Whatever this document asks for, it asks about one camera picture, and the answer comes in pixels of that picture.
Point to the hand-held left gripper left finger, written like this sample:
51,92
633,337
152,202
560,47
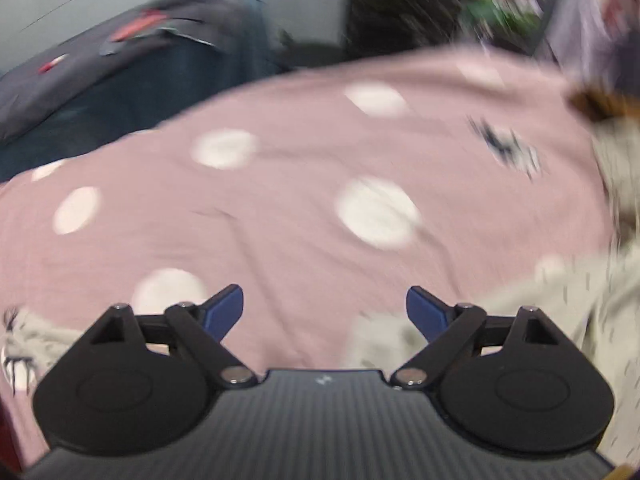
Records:
226,310

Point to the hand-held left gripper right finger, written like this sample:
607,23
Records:
424,311

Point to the cream dotted small garment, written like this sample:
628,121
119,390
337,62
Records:
575,300

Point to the pink white-dotted blanket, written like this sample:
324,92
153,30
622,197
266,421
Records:
280,185

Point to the cream cloth with dark print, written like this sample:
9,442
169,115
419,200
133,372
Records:
25,345

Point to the massage bed with blue skirt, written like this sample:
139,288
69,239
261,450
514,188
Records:
150,90

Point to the brown object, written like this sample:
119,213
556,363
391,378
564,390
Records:
595,103

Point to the dark grey bed cover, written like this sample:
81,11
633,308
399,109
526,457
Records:
80,75

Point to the red cloth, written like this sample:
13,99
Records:
137,25

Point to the small red white item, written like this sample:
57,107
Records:
52,63

